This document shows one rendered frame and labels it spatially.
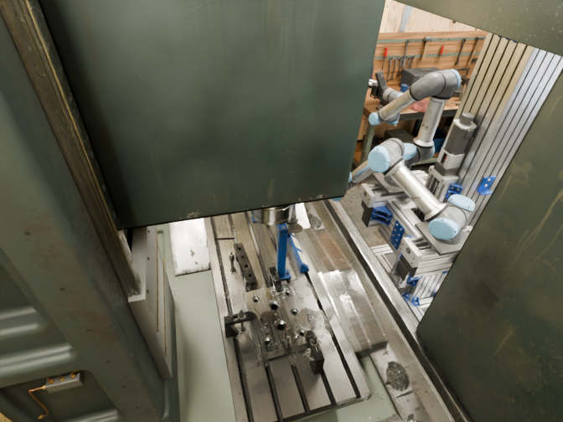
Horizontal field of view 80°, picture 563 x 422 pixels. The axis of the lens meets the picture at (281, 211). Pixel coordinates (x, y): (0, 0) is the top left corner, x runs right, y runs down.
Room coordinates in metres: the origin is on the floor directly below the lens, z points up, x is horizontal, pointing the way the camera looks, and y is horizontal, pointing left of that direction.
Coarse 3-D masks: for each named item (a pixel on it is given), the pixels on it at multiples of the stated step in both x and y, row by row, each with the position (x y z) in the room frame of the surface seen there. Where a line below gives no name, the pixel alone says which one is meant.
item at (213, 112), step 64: (64, 0) 0.64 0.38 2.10; (128, 0) 0.68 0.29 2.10; (192, 0) 0.71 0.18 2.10; (256, 0) 0.75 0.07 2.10; (320, 0) 0.79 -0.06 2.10; (384, 0) 0.83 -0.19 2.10; (64, 64) 0.64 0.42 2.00; (128, 64) 0.67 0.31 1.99; (192, 64) 0.70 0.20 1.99; (256, 64) 0.75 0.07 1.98; (320, 64) 0.79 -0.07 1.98; (128, 128) 0.66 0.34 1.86; (192, 128) 0.70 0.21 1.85; (256, 128) 0.74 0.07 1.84; (320, 128) 0.80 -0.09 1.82; (128, 192) 0.65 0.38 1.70; (192, 192) 0.69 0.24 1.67; (256, 192) 0.74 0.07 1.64; (320, 192) 0.80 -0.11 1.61
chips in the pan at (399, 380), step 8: (376, 352) 0.82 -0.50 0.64; (392, 368) 0.73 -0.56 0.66; (400, 368) 0.73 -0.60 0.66; (392, 376) 0.70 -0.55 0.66; (400, 376) 0.70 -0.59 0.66; (392, 384) 0.67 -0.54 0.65; (400, 384) 0.66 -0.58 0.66; (408, 384) 0.67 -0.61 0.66; (400, 392) 0.63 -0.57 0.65; (408, 416) 0.54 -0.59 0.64
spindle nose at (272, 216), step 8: (264, 208) 0.81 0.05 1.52; (272, 208) 0.81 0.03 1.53; (280, 208) 0.81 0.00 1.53; (288, 208) 0.83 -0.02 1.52; (256, 216) 0.83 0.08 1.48; (264, 216) 0.81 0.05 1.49; (272, 216) 0.81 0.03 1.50; (280, 216) 0.81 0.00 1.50; (288, 216) 0.83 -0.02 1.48; (272, 224) 0.81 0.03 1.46
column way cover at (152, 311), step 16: (144, 240) 0.75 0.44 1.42; (144, 256) 0.68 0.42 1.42; (160, 256) 0.93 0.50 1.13; (144, 272) 0.62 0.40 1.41; (160, 272) 0.84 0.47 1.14; (144, 288) 0.57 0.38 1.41; (160, 288) 0.76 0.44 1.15; (128, 304) 0.52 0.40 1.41; (144, 304) 0.53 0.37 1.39; (160, 304) 0.69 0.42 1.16; (144, 320) 0.53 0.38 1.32; (160, 320) 0.62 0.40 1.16; (144, 336) 0.53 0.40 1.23; (160, 336) 0.56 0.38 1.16; (160, 352) 0.53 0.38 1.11; (160, 368) 0.53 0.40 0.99
